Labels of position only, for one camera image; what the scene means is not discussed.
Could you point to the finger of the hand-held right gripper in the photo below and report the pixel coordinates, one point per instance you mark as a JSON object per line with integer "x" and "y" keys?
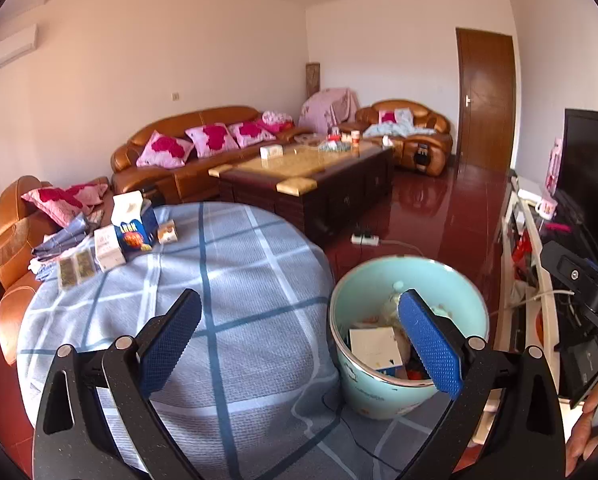
{"x": 584, "y": 280}

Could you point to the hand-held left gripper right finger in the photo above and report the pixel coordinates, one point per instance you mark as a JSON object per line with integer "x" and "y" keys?
{"x": 429, "y": 345}

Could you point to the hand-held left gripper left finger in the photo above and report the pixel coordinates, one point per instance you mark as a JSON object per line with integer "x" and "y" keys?
{"x": 171, "y": 340}

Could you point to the light blue plastic trash bucket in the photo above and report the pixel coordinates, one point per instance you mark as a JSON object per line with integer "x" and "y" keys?
{"x": 359, "y": 395}

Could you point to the person's right hand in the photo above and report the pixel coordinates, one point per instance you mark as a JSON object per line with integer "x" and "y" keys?
{"x": 581, "y": 435}

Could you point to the black electronic device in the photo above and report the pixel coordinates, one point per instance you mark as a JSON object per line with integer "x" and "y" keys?
{"x": 581, "y": 375}

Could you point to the white television stand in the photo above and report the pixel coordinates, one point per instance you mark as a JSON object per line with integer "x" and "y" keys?
{"x": 526, "y": 270}

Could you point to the small pink object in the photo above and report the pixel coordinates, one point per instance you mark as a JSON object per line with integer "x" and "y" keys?
{"x": 558, "y": 227}

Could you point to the red bag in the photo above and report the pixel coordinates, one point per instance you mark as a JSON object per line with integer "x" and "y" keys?
{"x": 520, "y": 250}

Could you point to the white printed mug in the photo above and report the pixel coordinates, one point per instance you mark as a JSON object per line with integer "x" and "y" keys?
{"x": 546, "y": 208}

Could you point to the white flat box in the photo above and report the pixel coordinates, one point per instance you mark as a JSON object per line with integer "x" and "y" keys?
{"x": 529, "y": 190}

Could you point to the small round pastry packet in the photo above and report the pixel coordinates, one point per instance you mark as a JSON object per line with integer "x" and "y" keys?
{"x": 167, "y": 233}

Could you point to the white medicine box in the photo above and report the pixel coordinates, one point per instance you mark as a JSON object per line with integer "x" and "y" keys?
{"x": 109, "y": 250}

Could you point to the blue white milk carton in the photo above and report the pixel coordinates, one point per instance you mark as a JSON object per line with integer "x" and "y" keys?
{"x": 134, "y": 232}

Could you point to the pink toy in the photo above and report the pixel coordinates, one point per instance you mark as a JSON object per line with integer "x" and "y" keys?
{"x": 555, "y": 165}

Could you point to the black television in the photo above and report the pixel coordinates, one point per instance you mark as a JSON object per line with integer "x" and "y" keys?
{"x": 589, "y": 160}

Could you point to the white power strip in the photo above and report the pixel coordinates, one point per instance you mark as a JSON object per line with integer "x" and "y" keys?
{"x": 365, "y": 239}

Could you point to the folded blue checked sheets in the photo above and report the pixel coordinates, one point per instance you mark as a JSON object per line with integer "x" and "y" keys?
{"x": 64, "y": 245}

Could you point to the long brown leather sofa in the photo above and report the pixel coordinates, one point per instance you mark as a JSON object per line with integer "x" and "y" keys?
{"x": 189, "y": 175}

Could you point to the pink floral pillow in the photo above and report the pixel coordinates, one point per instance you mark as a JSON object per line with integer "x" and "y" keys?
{"x": 389, "y": 117}
{"x": 164, "y": 149}
{"x": 251, "y": 132}
{"x": 211, "y": 139}
{"x": 54, "y": 205}
{"x": 91, "y": 192}

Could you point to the brown leather chaise sofa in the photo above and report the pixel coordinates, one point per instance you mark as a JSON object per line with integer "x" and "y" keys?
{"x": 14, "y": 240}

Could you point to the brown leather armchair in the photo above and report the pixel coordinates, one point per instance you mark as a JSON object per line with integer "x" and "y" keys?
{"x": 434, "y": 150}

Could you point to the dark wooden coffee table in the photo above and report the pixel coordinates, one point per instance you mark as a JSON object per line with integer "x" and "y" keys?
{"x": 304, "y": 195}

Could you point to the brown wooden door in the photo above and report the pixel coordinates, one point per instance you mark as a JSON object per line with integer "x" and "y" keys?
{"x": 486, "y": 105}

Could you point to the white tissue box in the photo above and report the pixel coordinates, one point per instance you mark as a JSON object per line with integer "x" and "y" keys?
{"x": 271, "y": 151}

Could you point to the light blue blanket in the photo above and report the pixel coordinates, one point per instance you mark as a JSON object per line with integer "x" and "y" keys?
{"x": 404, "y": 127}

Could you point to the orange label jar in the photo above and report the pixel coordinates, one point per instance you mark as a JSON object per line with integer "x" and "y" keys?
{"x": 355, "y": 138}

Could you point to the pile of small packets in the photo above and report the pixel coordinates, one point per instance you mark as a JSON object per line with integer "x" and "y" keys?
{"x": 334, "y": 146}

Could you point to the red white small box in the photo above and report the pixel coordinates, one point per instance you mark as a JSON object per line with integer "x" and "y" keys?
{"x": 335, "y": 134}

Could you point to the small-flowered pink cushion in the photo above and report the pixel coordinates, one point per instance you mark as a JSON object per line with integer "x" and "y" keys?
{"x": 278, "y": 121}

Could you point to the pink cloth cover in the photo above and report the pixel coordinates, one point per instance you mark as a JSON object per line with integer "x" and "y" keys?
{"x": 329, "y": 110}

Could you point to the tall patterned cylinder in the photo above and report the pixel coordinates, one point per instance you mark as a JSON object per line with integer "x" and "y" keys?
{"x": 313, "y": 80}

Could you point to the white air conditioner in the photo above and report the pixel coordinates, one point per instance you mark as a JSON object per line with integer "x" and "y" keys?
{"x": 6, "y": 52}

